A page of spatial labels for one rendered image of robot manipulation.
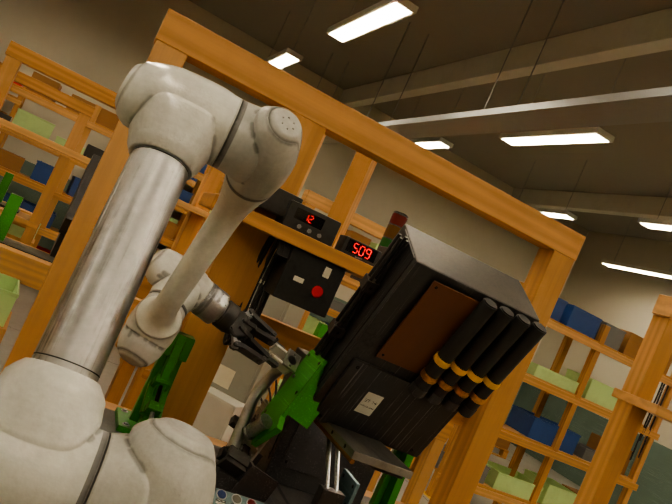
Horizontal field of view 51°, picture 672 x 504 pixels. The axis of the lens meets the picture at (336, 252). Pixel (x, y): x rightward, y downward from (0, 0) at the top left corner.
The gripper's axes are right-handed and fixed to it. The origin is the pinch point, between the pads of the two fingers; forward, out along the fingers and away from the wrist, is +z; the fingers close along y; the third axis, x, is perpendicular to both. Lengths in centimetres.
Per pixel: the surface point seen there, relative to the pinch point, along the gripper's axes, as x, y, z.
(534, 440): 242, 336, 408
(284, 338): 21.2, 26.2, 8.7
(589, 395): 196, 393, 435
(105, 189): 14, 21, -60
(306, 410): -4.6, -12.1, 9.3
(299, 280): -3.4, 23.7, -5.1
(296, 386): -4.9, -8.3, 4.4
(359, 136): -27, 63, -15
